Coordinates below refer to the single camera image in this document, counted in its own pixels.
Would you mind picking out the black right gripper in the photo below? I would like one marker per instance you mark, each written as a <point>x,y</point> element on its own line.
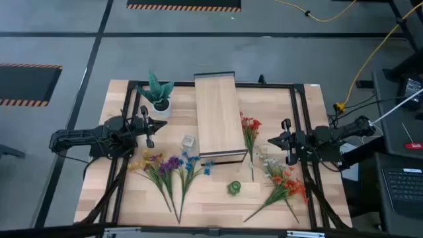
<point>295,142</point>

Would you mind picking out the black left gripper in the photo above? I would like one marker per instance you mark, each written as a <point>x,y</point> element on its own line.
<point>143,125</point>

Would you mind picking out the yellow and purple flower bunch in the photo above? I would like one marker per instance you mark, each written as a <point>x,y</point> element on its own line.
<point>153,158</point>

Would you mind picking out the red flower bunch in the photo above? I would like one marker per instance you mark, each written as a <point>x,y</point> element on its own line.
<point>252,127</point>

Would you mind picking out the clear crystal glass vase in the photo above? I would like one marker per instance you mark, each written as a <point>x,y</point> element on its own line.
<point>188,141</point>

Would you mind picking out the orange flower bunch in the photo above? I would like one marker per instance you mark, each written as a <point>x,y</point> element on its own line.
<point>291,186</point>

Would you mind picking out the blue flower bunch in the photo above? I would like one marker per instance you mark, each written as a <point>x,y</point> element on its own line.
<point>189,167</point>

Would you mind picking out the green glass vase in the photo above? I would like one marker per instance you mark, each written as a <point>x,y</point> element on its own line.
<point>234,187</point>

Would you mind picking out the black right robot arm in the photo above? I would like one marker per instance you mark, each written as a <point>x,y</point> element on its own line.
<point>330,139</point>

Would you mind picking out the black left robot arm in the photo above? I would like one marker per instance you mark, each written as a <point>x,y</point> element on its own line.
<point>76,137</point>

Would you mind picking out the green plant in white pot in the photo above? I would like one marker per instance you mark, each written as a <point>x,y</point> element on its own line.
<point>157,91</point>

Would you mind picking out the dark grey desk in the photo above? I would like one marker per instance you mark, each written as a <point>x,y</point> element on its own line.
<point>370,198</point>
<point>393,132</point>

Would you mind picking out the black mat with hazard stripes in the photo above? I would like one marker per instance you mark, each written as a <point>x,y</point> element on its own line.
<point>26,84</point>
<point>185,3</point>

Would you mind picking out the black laptop keyboard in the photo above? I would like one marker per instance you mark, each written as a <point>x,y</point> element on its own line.
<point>404,188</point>

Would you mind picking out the small red tag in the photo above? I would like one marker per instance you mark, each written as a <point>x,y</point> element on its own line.
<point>414,145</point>

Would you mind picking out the black device with screen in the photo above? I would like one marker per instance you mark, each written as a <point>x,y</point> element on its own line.
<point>413,89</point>

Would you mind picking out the black crossbar with silver brackets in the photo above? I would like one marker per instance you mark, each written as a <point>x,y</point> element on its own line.
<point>49,231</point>

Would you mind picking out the black metal table frame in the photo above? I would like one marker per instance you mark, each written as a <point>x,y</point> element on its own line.
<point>264,85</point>

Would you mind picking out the wooden shelf with black frame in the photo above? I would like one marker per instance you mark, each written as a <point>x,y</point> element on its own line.
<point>216,115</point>

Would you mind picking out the small black mount post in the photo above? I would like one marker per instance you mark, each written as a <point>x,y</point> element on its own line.
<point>261,79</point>

